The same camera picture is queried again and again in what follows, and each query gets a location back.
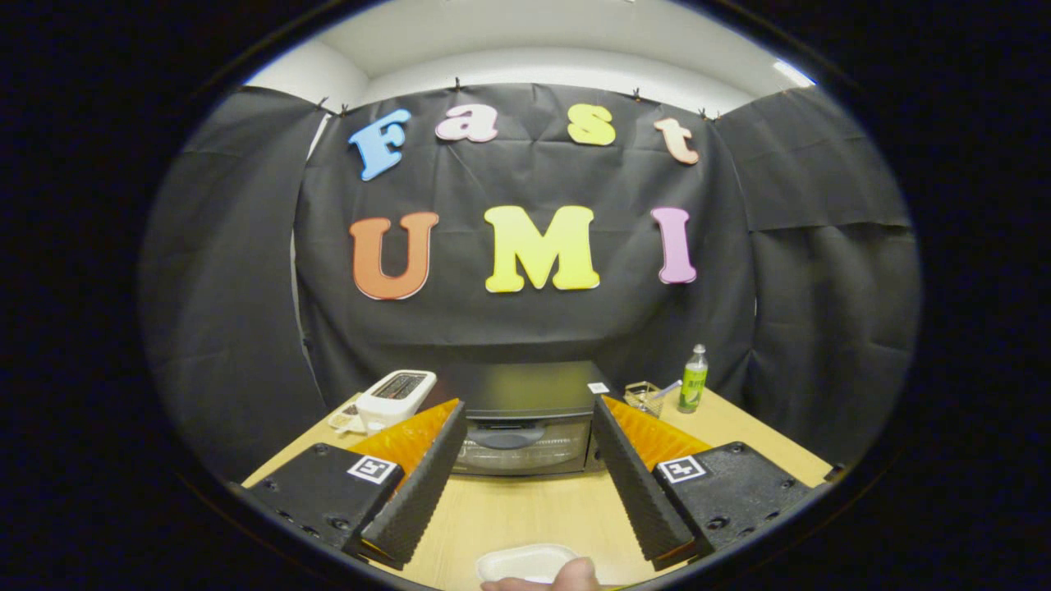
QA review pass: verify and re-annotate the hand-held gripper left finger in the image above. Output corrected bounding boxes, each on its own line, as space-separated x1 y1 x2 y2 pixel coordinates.
230 399 469 571

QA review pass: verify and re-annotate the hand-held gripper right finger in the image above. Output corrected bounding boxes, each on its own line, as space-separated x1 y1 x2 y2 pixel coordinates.
591 394 832 572

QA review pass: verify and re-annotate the black toaster oven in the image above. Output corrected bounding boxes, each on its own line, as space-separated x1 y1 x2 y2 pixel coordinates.
427 361 613 479

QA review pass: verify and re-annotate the white pop-up toaster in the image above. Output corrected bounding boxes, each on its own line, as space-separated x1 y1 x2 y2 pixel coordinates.
328 369 438 436

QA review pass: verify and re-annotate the green drink bottle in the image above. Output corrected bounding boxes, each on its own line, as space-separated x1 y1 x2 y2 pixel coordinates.
678 344 709 414

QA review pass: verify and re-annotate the white plate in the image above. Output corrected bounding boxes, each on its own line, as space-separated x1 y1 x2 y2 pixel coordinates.
476 543 580 585

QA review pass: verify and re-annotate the small ceiling light panel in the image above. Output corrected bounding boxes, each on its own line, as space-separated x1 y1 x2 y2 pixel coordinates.
772 59 816 89

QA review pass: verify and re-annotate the wire mesh basket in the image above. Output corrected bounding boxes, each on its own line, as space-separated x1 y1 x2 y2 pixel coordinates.
624 381 664 418

